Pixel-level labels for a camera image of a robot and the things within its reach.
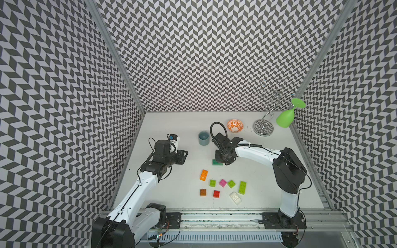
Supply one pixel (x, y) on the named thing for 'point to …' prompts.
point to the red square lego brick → (216, 194)
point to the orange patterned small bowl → (235, 125)
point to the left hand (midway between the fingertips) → (184, 154)
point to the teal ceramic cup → (204, 138)
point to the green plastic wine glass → (285, 119)
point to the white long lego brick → (235, 198)
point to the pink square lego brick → (223, 183)
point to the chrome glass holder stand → (276, 89)
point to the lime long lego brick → (242, 187)
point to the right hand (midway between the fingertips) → (220, 162)
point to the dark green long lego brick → (214, 163)
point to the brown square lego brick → (202, 192)
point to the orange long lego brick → (203, 175)
